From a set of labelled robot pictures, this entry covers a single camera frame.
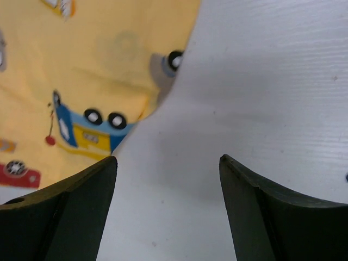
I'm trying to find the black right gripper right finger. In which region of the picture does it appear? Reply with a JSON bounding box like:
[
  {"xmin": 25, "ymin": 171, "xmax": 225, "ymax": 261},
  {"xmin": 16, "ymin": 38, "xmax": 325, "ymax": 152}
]
[{"xmin": 219, "ymin": 155, "xmax": 347, "ymax": 260}]

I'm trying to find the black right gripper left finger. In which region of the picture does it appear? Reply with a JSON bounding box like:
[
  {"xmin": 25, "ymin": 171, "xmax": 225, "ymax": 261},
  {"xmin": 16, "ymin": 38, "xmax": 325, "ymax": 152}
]
[{"xmin": 1, "ymin": 156, "xmax": 117, "ymax": 261}]

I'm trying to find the yellow car-print placemat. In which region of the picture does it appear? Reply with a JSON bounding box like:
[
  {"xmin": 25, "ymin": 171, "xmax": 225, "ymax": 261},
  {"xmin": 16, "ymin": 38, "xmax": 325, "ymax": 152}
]
[{"xmin": 1, "ymin": 0, "xmax": 201, "ymax": 190}]

